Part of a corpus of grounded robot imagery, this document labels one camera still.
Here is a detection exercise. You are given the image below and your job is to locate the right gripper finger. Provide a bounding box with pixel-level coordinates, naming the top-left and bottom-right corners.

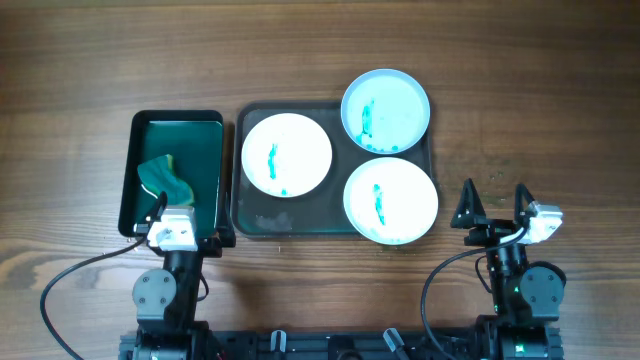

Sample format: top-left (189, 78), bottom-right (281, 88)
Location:
top-left (514, 183), bottom-right (535, 225)
top-left (450, 178), bottom-right (486, 229)

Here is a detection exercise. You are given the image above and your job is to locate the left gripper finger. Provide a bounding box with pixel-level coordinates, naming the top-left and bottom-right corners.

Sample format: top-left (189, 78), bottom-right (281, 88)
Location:
top-left (145, 192), bottom-right (168, 224)
top-left (216, 191), bottom-right (234, 233)

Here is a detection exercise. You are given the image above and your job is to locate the green yellow sponge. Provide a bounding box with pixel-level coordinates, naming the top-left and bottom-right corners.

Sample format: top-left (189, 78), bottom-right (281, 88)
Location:
top-left (137, 154), bottom-right (195, 206)

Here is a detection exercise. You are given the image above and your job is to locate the white plate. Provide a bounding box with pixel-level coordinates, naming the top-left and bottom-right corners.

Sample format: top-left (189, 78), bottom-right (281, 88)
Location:
top-left (241, 113), bottom-right (333, 198)
top-left (343, 157), bottom-right (439, 246)

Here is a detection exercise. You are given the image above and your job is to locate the pale blue rimmed plate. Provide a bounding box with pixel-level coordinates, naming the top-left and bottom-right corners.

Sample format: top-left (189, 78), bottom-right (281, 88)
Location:
top-left (340, 68), bottom-right (431, 155)

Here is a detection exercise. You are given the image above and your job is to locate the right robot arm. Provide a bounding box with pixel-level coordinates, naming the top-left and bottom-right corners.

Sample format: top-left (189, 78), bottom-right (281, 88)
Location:
top-left (451, 179), bottom-right (567, 360)

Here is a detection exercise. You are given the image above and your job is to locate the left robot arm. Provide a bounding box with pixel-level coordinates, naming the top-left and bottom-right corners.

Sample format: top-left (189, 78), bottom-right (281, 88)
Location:
top-left (118, 192), bottom-right (236, 360)

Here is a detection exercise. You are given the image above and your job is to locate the small dark green tray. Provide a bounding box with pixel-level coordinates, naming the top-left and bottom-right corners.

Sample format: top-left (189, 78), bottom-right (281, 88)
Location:
top-left (118, 110), bottom-right (224, 238)

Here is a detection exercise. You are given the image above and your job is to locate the large dark tray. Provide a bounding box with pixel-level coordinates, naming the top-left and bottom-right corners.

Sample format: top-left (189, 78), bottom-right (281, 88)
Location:
top-left (230, 100), bottom-right (434, 238)

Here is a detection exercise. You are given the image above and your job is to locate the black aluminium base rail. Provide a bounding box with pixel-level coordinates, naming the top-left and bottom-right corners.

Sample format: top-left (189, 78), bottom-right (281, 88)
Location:
top-left (118, 327), bottom-right (565, 360)

